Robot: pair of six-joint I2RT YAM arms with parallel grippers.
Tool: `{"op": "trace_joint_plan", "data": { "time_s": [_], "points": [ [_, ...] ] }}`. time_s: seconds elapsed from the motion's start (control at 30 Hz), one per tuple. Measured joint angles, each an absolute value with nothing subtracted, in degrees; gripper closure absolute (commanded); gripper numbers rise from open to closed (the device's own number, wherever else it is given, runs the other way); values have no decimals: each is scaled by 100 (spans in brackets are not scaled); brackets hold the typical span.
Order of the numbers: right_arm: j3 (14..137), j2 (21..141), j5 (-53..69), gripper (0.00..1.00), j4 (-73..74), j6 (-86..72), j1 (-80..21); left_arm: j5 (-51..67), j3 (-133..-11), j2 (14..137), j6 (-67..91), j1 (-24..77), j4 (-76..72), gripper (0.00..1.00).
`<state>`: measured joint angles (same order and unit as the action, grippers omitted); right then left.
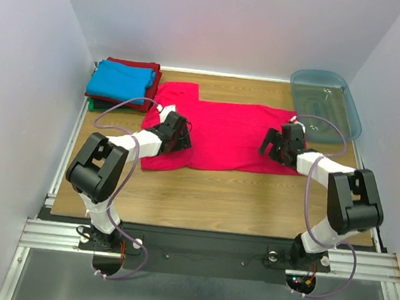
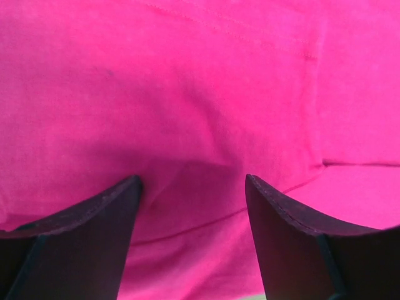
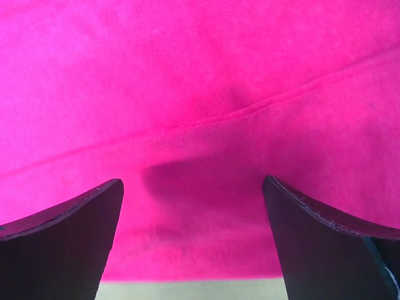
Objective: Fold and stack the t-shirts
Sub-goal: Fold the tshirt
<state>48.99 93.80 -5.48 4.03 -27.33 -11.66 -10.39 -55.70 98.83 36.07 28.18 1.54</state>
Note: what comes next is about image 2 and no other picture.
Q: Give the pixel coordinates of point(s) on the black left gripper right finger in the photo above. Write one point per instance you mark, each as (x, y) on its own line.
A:
(306, 254)

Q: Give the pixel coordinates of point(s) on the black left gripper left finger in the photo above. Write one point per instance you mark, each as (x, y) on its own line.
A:
(77, 253)

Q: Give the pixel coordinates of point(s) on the pink red t shirt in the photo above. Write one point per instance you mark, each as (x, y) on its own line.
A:
(192, 96)

